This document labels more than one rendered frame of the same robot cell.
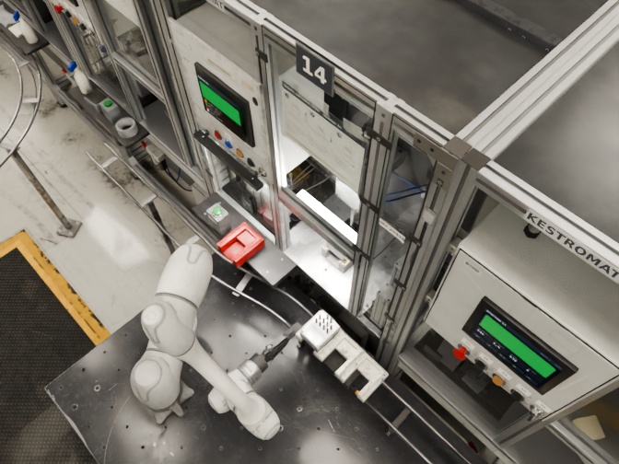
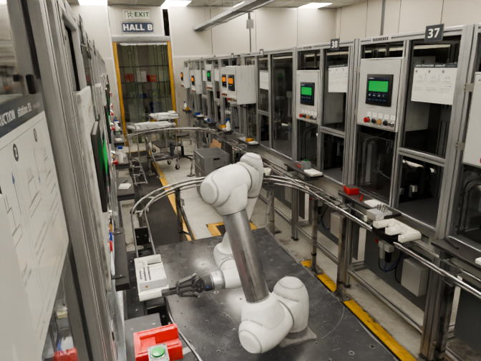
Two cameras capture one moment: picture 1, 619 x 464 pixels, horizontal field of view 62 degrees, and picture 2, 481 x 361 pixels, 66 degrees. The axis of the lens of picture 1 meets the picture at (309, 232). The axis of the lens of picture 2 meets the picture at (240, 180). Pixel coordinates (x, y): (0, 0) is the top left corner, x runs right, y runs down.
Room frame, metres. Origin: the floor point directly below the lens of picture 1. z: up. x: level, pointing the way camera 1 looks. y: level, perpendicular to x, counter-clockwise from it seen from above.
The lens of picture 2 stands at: (1.94, 1.05, 1.87)
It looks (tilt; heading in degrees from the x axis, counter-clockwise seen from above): 17 degrees down; 206
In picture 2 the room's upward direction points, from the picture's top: 2 degrees counter-clockwise
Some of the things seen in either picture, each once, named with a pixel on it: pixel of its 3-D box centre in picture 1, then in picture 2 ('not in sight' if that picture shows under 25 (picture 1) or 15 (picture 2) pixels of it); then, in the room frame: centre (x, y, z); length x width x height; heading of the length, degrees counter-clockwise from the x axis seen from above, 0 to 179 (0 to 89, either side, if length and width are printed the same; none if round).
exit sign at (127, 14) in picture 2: not in sight; (136, 14); (-5.54, -5.17, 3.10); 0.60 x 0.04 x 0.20; 134
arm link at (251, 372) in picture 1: (250, 371); (216, 281); (0.58, 0.23, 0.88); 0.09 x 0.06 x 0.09; 45
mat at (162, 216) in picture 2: not in sight; (149, 185); (-2.73, -2.94, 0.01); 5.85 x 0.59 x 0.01; 44
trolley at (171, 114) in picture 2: not in sight; (166, 133); (-4.75, -4.04, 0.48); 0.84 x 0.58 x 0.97; 52
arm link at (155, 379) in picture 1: (154, 379); (289, 302); (0.57, 0.60, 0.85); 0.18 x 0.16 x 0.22; 167
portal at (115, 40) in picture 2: not in sight; (147, 92); (-5.62, -5.17, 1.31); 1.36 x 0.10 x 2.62; 134
